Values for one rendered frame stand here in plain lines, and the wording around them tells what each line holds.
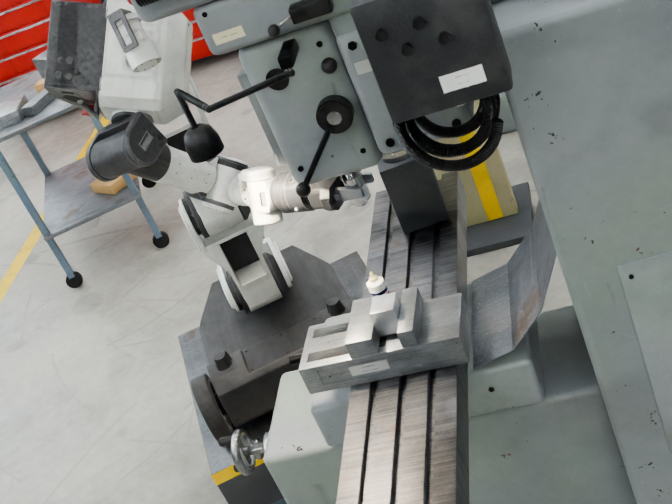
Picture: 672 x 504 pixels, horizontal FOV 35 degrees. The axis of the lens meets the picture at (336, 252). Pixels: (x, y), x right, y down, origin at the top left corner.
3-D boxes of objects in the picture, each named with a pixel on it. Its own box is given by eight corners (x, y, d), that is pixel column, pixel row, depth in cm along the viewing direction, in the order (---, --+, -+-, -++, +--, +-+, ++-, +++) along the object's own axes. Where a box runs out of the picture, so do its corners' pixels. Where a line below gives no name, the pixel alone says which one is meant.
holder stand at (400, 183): (404, 235, 264) (376, 168, 255) (394, 195, 283) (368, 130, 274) (450, 218, 263) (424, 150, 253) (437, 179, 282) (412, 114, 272)
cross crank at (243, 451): (232, 488, 266) (213, 455, 261) (240, 455, 276) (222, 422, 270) (291, 476, 262) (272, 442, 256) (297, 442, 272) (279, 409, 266)
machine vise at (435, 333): (309, 395, 225) (290, 356, 220) (320, 349, 238) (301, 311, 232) (469, 362, 215) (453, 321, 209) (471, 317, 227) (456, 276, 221)
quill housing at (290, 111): (295, 194, 212) (230, 51, 196) (307, 145, 229) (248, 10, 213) (386, 168, 207) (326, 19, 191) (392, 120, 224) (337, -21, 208)
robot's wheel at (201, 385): (213, 417, 320) (185, 367, 310) (228, 409, 320) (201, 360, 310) (224, 456, 302) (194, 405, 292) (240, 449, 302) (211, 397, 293)
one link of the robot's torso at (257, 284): (228, 295, 328) (169, 190, 293) (287, 267, 329) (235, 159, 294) (242, 330, 317) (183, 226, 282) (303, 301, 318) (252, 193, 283)
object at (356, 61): (380, 160, 203) (331, 38, 191) (387, 104, 224) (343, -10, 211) (476, 133, 198) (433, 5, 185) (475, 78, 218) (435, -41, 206)
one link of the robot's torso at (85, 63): (71, 142, 265) (34, 115, 230) (84, 7, 267) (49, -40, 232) (191, 151, 266) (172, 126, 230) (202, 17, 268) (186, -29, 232)
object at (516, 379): (327, 450, 240) (307, 412, 234) (341, 352, 269) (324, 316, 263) (546, 404, 226) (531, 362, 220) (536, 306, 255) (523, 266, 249)
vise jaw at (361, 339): (350, 359, 218) (343, 344, 216) (359, 314, 230) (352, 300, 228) (378, 353, 216) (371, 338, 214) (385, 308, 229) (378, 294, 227)
